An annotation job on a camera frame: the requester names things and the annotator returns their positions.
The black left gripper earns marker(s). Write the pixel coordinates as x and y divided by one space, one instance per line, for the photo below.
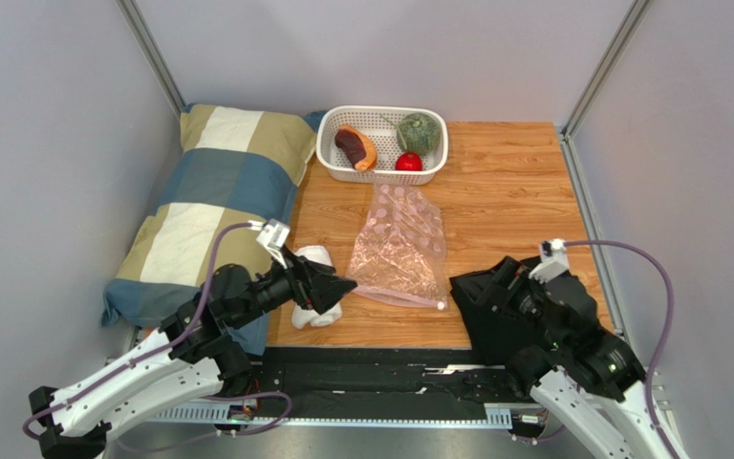
316 284

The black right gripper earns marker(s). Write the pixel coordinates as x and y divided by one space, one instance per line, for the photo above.
507 295

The clear zip top bag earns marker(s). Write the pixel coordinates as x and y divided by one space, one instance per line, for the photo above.
399 254

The red fake tomato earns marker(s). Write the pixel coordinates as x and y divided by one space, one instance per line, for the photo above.
410 162

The green fake leafy vegetable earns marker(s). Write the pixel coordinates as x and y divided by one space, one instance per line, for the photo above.
416 133

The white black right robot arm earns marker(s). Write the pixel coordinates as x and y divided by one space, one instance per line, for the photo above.
598 389

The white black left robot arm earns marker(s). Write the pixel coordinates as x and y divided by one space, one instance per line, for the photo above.
191 355

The rolled white towel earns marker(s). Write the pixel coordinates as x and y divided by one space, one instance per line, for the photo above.
301 317

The black cloth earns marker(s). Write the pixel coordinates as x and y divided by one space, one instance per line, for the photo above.
494 340

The plaid blue beige pillow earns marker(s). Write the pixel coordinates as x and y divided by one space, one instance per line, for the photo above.
237 166

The white perforated plastic basket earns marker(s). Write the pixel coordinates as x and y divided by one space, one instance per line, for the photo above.
377 123

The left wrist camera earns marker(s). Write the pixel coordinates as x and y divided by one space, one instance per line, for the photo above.
272 236

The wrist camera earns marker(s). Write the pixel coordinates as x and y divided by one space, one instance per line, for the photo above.
554 261
272 236

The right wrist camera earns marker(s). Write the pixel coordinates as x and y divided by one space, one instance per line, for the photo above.
554 261

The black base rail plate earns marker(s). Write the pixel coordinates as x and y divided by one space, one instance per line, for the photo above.
385 384

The aluminium frame rail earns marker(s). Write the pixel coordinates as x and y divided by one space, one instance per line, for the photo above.
268 409

